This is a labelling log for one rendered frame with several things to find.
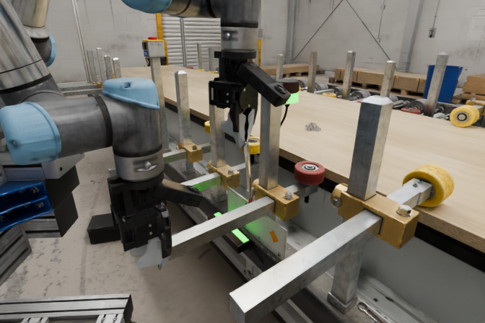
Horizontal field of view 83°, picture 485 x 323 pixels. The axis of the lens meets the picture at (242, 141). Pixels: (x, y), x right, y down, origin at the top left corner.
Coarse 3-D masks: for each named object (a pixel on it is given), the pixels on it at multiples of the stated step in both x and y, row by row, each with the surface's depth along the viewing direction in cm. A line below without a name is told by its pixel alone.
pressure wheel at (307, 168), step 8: (296, 168) 74; (304, 168) 74; (312, 168) 74; (320, 168) 73; (296, 176) 74; (304, 176) 71; (312, 176) 71; (320, 176) 71; (304, 184) 72; (312, 184) 72
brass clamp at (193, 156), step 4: (180, 144) 110; (188, 144) 110; (192, 144) 110; (176, 148) 113; (180, 148) 111; (184, 148) 107; (188, 148) 106; (200, 148) 106; (188, 152) 105; (192, 152) 104; (196, 152) 105; (200, 152) 106; (188, 156) 106; (192, 156) 104; (196, 156) 106; (200, 156) 107; (188, 160) 106; (192, 160) 105; (196, 160) 106; (200, 160) 107
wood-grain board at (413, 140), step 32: (192, 96) 164; (320, 96) 164; (256, 128) 107; (288, 128) 107; (352, 128) 107; (416, 128) 107; (448, 128) 107; (480, 128) 107; (320, 160) 80; (384, 160) 80; (416, 160) 80; (448, 160) 80; (480, 160) 80; (384, 192) 63; (480, 192) 63; (448, 224) 53; (480, 224) 52
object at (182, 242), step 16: (304, 192) 73; (240, 208) 64; (256, 208) 64; (272, 208) 67; (208, 224) 59; (224, 224) 59; (240, 224) 62; (176, 240) 54; (192, 240) 55; (208, 240) 58; (176, 256) 54
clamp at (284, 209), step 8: (256, 184) 73; (256, 192) 73; (264, 192) 70; (272, 192) 69; (280, 192) 69; (280, 200) 66; (288, 200) 65; (296, 200) 66; (280, 208) 66; (288, 208) 65; (296, 208) 67; (280, 216) 67; (288, 216) 66
